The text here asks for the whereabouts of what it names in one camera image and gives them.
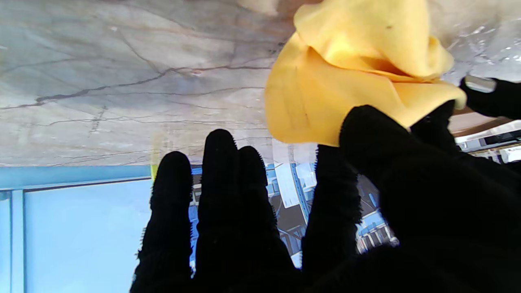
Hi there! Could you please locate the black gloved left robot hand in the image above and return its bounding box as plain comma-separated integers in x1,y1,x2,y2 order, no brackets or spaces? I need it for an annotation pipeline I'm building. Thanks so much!
410,75,521,184

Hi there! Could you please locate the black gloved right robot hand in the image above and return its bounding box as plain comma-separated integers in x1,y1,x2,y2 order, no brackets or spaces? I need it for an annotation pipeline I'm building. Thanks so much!
130,105,521,293

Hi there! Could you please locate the yellow cloth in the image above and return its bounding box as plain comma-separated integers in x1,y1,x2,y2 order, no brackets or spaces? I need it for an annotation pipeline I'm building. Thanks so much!
265,0,467,147

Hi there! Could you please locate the printed warehouse backdrop banner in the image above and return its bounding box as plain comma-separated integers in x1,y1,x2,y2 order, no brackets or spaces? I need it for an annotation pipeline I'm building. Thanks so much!
0,122,521,293

